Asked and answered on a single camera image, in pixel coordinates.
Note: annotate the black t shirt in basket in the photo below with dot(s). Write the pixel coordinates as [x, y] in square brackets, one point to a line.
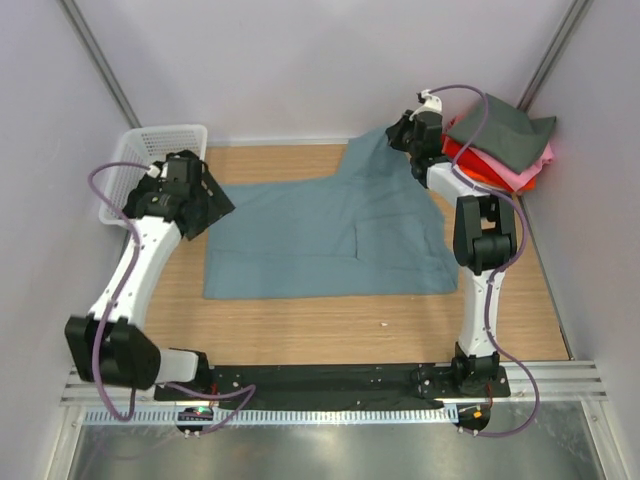
[148, 185]

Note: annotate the grey folded t shirt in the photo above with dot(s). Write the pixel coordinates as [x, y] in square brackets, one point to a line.
[508, 135]

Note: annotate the light blue t shirt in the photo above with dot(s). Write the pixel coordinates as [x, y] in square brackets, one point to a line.
[368, 229]

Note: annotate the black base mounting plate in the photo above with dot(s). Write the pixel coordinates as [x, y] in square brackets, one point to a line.
[355, 387]

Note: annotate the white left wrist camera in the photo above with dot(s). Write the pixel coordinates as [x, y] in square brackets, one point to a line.
[157, 170]

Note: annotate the red folded t shirt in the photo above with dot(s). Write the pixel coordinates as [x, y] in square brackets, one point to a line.
[471, 158]

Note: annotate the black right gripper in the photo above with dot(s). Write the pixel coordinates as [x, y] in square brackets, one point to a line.
[396, 131]

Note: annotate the grey metal corner post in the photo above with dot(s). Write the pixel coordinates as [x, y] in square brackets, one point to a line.
[568, 26]
[98, 59]

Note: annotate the white slotted cable duct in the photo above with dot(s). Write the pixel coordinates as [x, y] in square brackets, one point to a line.
[183, 416]

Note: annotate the aluminium frame rail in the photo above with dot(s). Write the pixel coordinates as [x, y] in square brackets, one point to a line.
[556, 380]

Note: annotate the grey metal corner post left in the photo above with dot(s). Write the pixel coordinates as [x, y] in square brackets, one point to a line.
[98, 59]

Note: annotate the orange folded t shirt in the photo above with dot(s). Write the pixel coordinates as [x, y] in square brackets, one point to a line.
[493, 180]

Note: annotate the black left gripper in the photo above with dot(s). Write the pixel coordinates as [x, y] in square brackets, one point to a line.
[227, 206]

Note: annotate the grey metal corner post right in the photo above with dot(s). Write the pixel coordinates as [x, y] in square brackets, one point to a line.
[568, 26]

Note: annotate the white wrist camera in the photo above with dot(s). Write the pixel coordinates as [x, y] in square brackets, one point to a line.
[429, 102]
[157, 170]

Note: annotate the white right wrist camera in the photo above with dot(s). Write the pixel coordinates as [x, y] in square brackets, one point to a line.
[429, 102]

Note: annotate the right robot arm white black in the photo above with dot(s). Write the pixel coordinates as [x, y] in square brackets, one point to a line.
[484, 240]

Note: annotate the white plastic laundry basket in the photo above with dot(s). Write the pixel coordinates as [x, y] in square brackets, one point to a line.
[147, 145]

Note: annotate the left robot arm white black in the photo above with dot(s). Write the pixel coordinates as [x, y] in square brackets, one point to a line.
[108, 345]

